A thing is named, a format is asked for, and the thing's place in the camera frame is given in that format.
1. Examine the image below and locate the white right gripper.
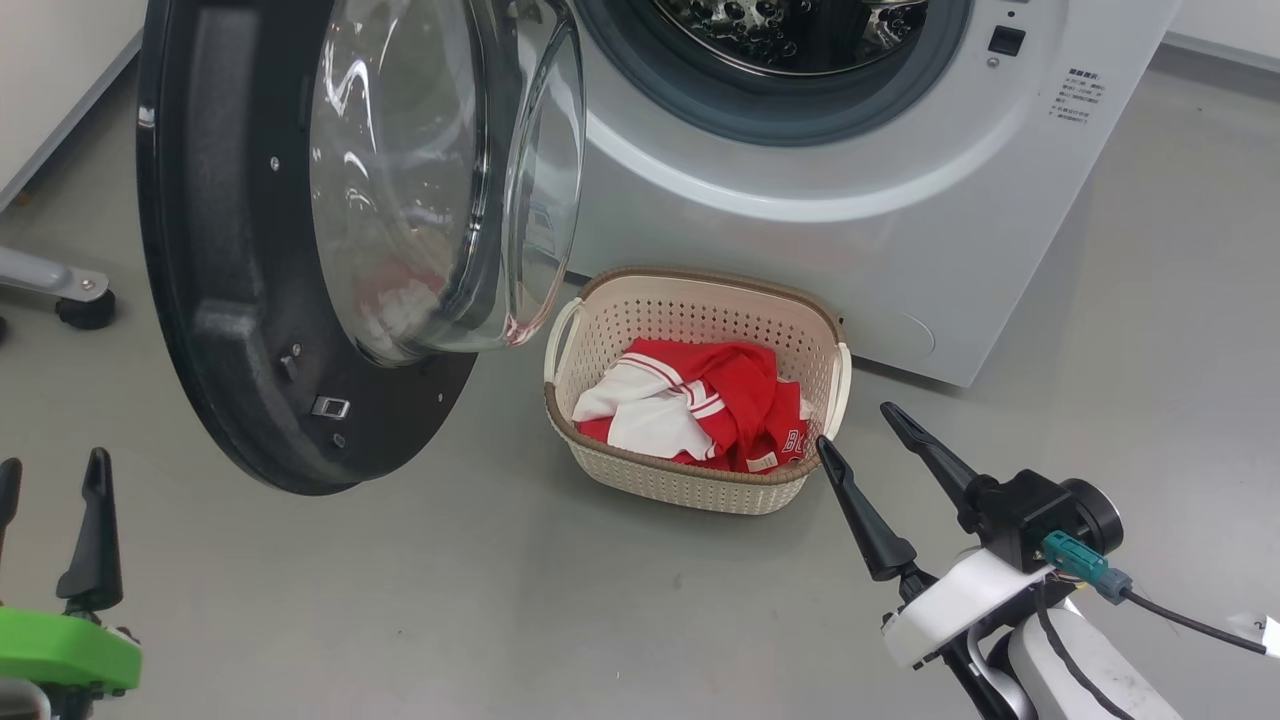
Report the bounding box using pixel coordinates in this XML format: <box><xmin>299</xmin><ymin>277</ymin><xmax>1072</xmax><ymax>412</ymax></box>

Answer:
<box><xmin>816</xmin><ymin>401</ymin><xmax>1052</xmax><ymax>670</ymax></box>

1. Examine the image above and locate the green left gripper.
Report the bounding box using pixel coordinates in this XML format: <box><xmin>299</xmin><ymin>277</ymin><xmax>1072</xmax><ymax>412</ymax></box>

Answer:
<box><xmin>0</xmin><ymin>446</ymin><xmax>144</xmax><ymax>694</ymax></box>

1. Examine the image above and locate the red and white garment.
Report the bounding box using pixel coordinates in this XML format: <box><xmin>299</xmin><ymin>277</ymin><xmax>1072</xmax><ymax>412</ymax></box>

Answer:
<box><xmin>571</xmin><ymin>337</ymin><xmax>814</xmax><ymax>475</ymax></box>

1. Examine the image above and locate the round washing machine glass door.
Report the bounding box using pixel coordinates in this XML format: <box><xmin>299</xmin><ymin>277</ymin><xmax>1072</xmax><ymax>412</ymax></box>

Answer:
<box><xmin>135</xmin><ymin>0</ymin><xmax>587</xmax><ymax>497</ymax></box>

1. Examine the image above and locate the cream perforated laundry basket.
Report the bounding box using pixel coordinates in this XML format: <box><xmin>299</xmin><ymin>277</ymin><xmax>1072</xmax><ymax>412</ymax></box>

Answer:
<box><xmin>543</xmin><ymin>265</ymin><xmax>854</xmax><ymax>517</ymax></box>

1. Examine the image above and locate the white front-load washing machine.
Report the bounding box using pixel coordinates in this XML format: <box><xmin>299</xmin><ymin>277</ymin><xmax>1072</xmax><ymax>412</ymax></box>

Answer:
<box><xmin>530</xmin><ymin>0</ymin><xmax>1182</xmax><ymax>389</ymax></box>

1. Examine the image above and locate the grey leg with black caster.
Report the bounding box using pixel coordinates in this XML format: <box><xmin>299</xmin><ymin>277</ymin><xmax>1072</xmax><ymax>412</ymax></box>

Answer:
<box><xmin>0</xmin><ymin>245</ymin><xmax>117</xmax><ymax>332</ymax></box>

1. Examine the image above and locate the small printed text label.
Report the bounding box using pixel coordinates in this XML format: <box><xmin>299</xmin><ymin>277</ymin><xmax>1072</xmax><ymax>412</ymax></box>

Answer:
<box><xmin>1049</xmin><ymin>67</ymin><xmax>1107</xmax><ymax>132</ymax></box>

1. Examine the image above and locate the right cable with teal connector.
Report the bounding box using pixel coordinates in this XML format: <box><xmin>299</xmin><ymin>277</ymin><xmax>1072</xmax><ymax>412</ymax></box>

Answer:
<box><xmin>1041</xmin><ymin>530</ymin><xmax>1273</xmax><ymax>658</ymax></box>

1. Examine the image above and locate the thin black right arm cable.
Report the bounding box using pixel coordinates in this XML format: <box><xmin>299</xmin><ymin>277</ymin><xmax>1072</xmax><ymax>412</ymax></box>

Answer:
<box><xmin>1034</xmin><ymin>584</ymin><xmax>1138</xmax><ymax>720</ymax></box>

